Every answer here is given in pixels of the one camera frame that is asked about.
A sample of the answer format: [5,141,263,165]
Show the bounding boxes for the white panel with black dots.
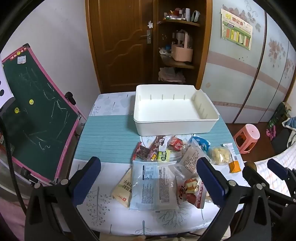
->
[0,70,16,109]

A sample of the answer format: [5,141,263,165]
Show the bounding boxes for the clear yellow pastry packet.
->
[210,146,232,165]

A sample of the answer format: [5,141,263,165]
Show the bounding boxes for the black easel knob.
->
[65,91,77,106]

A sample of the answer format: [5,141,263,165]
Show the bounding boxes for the brown wooden door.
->
[85,0,158,93]

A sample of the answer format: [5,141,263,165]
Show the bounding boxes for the pink basket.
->
[171,31,194,62]

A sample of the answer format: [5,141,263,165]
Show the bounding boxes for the pink toy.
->
[265,128,277,141]

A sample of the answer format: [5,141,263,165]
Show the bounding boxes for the dark box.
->
[270,127,296,156]

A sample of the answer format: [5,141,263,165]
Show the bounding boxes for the white printed snack packet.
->
[179,141,211,176]

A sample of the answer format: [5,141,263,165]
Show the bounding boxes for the clear nut crisp packet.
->
[134,142,160,162]

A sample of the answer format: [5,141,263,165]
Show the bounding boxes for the wooden corner shelf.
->
[153,0,213,91]

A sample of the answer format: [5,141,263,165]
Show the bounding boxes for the orange and white sachet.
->
[222,143,242,174]

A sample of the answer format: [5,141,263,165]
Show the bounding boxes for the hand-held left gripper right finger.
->
[196,157,271,241]

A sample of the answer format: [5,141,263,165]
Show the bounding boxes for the white leaf print tablecloth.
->
[69,93,246,237]

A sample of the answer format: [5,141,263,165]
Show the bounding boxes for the wall poster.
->
[221,8,253,51]

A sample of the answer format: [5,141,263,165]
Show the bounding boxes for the red fruit print snack packet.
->
[176,176,210,209]

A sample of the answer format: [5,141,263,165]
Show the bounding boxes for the folded cloth pile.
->
[158,67,186,83]

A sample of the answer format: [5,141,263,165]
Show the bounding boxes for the silver door handle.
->
[141,30,152,44]

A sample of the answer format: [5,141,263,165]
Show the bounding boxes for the shelf clutter of small bottles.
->
[163,8,201,23]

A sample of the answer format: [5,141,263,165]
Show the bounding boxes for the floral sliding wardrobe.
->
[203,0,296,124]

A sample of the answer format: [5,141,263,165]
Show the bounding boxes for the bed with checked sheet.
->
[254,144,296,200]

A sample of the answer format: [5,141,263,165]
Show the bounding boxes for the pink plastic stool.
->
[233,124,261,154]

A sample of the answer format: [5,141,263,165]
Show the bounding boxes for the blue grey clothing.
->
[282,117,296,131]

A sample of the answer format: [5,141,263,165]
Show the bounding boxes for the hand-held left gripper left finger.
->
[24,156,103,241]

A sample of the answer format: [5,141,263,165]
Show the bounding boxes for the blue snowflake snack packet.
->
[192,135,211,151]

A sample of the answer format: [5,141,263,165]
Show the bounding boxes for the white plastic storage bin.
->
[133,84,220,136]

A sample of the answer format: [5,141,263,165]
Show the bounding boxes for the green printed bag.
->
[268,102,291,138]

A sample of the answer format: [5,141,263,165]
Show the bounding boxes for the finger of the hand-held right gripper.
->
[267,159,296,186]
[242,162,296,204]

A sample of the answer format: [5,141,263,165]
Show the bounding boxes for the round red snack packet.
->
[166,136,186,152]

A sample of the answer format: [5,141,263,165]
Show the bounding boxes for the black cable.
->
[0,113,30,224]

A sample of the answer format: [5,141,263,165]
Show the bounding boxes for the beige cracker packet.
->
[112,168,134,208]

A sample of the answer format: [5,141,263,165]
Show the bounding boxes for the small green snack packet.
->
[157,149,173,162]

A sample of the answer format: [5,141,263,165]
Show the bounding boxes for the teal striped placemat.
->
[73,113,234,163]

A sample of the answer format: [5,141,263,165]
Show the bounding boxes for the green chalkboard with pink frame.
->
[2,44,87,186]

